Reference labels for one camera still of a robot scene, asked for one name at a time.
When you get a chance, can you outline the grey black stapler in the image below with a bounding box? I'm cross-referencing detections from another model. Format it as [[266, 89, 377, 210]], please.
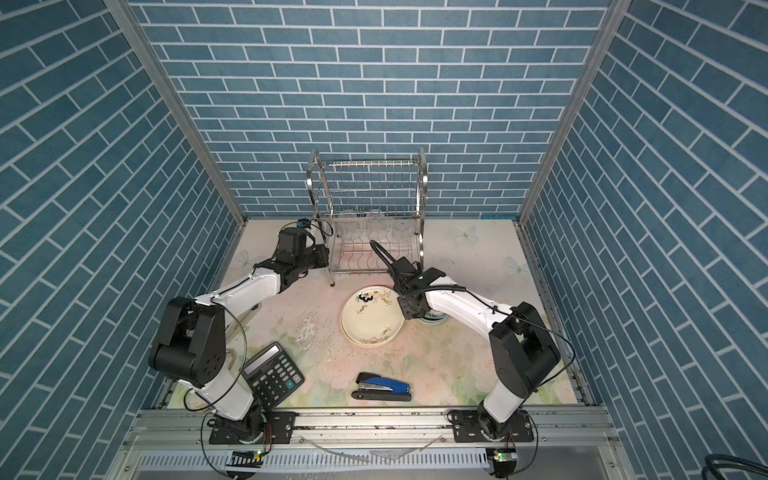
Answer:
[[239, 303, 261, 326]]

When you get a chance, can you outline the green leaf pattern bowl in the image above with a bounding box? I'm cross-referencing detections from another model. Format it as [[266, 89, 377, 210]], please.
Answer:
[[418, 311, 447, 325]]

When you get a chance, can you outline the blue black stapler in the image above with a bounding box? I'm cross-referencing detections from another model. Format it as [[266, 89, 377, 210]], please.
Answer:
[[351, 372, 412, 402]]

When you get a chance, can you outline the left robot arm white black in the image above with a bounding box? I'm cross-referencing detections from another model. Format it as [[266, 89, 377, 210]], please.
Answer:
[[148, 219, 329, 421]]

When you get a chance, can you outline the white plate with painted design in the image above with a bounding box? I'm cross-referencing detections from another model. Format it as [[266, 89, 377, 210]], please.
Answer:
[[340, 286, 405, 348]]

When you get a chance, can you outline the steel two-tier dish rack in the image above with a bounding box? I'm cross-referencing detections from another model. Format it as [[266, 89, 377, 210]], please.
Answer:
[[305, 151, 428, 284]]

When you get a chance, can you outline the black calculator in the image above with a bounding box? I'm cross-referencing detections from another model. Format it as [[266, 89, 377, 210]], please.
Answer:
[[242, 341, 305, 411]]

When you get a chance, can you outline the black cable bottom right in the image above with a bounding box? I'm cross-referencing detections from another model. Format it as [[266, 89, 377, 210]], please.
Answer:
[[701, 453, 768, 480]]

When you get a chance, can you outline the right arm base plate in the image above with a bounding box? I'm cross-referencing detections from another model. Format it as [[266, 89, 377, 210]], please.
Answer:
[[446, 405, 535, 443]]

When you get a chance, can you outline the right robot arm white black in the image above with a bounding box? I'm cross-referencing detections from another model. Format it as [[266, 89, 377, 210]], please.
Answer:
[[387, 258, 562, 438]]

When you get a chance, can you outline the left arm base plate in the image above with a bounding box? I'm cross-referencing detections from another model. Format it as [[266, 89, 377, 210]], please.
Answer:
[[206, 409, 296, 446]]

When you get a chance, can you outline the aluminium front rail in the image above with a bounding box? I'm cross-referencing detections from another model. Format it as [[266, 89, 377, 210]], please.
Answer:
[[122, 404, 619, 457]]

